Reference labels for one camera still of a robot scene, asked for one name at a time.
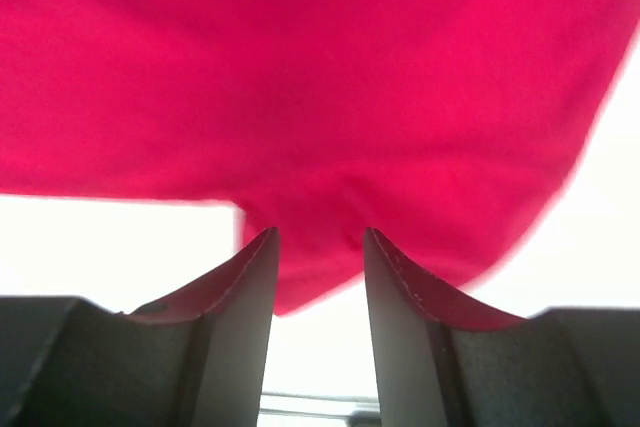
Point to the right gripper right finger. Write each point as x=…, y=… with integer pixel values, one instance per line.
x=443, y=358

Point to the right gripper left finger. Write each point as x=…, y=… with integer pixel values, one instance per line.
x=195, y=357

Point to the magenta t shirt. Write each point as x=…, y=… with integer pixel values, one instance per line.
x=447, y=124

